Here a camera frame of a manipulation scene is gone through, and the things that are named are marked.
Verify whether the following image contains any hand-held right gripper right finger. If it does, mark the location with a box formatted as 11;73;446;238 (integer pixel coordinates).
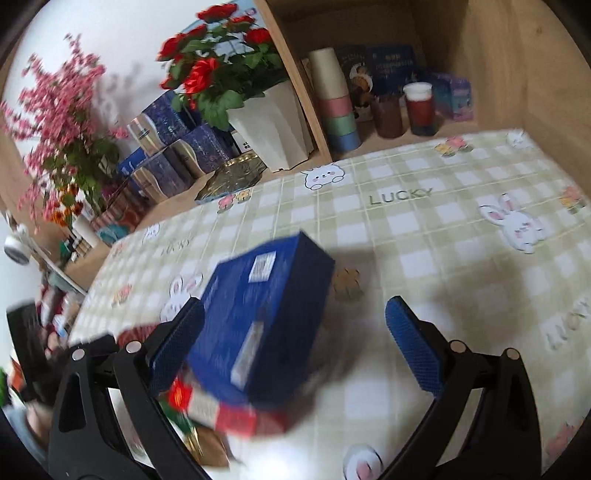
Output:
376;295;542;480

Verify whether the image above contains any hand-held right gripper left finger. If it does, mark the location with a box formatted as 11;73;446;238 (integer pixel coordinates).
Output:
47;298;232;480

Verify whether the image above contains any red green wrapper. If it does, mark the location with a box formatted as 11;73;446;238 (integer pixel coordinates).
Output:
159;374;195;430

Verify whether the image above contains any blue cardboard box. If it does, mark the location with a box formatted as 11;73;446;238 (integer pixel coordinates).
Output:
187;231;335;409

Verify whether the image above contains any red white small box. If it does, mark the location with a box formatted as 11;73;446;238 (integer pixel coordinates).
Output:
189;388;301;437

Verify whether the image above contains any gold foil wrapper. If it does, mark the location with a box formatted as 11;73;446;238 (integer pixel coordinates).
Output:
182;427;232;469

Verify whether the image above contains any green checked tablecloth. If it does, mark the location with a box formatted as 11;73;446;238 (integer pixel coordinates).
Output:
67;129;591;480

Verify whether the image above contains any teal box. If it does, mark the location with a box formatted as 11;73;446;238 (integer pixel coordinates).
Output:
97;224;134;245

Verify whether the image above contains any row of pink cans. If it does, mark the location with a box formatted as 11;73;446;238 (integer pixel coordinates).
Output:
90;203;148;232

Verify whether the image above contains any white vase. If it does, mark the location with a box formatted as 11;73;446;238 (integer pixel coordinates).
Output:
69;212;100;254

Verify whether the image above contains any gold tray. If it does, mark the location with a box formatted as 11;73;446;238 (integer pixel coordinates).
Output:
194;154;269;206

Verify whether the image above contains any white round device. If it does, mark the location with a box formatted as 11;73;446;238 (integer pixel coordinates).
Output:
4;224;35;267

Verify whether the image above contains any stack of blue gift boxes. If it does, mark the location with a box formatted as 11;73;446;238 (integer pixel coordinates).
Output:
117;90;241;206

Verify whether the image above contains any brown cup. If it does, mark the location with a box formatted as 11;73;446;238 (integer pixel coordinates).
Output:
372;92;407;139

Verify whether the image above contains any red cup with white lid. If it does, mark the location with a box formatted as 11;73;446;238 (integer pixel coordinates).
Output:
403;82;437;137

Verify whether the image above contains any white flower pot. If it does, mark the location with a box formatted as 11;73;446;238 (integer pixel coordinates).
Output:
226;80;315;174

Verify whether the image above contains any pink flower plant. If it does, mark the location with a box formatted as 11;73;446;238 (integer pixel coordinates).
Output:
0;34;130;232

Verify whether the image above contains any purple blue small box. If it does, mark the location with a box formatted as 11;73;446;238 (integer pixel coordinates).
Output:
431;71;474;123

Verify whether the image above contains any stack of pastel paper cups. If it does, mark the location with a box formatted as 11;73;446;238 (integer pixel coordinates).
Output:
307;46;363;155

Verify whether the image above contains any blue book with cartoon figure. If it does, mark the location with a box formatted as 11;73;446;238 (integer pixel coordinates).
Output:
335;46;376;123

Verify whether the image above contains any red rose bouquet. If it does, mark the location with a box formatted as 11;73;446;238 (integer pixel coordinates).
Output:
157;2;287;132

